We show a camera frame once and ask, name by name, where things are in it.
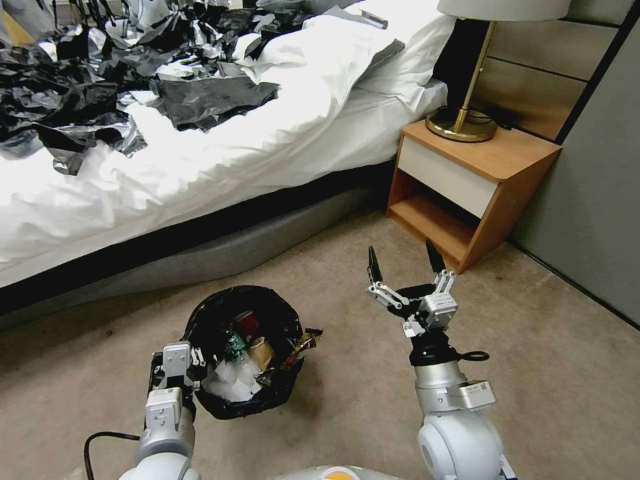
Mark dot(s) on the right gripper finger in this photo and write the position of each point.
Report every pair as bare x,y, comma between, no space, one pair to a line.
387,295
442,282

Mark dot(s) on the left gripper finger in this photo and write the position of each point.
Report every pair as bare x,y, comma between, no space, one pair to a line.
197,385
198,356

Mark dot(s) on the trash bin with black liner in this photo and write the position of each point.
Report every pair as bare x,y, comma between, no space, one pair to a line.
280,312

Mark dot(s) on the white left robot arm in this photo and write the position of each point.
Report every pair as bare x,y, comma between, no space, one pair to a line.
160,442

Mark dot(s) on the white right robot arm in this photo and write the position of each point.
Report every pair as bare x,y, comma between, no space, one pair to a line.
455,440

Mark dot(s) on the crumpled white tissue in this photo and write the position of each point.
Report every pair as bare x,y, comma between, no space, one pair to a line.
232,382

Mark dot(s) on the green drink can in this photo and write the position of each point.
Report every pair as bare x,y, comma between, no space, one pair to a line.
235,345

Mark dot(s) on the red paper cup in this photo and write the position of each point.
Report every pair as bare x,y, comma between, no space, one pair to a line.
247,322

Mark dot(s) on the brown paper cup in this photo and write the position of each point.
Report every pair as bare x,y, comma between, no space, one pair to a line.
262,352

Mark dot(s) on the brown yellow snack wrapper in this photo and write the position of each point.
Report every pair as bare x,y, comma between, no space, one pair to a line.
302,345

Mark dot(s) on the white nightstand drawer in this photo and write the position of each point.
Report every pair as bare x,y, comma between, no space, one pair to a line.
450,175

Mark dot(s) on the grey upholstered bed base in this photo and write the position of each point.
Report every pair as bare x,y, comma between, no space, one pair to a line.
225,250

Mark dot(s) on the wooden nightstand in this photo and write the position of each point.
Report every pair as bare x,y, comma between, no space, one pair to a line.
520,175

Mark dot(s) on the white robot front shell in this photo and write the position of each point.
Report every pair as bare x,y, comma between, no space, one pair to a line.
325,474

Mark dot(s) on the brass lamp with white shade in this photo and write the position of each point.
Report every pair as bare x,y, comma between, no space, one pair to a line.
460,127

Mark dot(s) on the white bed duvet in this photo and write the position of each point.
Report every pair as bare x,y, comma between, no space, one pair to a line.
200,165

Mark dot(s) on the white pillow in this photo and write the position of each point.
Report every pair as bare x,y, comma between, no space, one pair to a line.
320,55
415,65

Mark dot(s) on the silver grey plastic bag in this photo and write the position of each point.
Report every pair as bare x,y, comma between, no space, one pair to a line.
69,162

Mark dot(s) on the beige padded headboard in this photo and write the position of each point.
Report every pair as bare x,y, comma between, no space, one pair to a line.
540,75

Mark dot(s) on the dark grey plastic bag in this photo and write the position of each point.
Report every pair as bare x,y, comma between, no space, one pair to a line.
215,100

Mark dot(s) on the pile of black plastic bags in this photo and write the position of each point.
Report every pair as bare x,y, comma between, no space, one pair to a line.
55,95

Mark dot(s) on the tan wooden board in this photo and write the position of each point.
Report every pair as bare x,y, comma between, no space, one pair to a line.
15,27

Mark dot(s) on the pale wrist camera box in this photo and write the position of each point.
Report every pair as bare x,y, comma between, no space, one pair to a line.
176,357
440,310

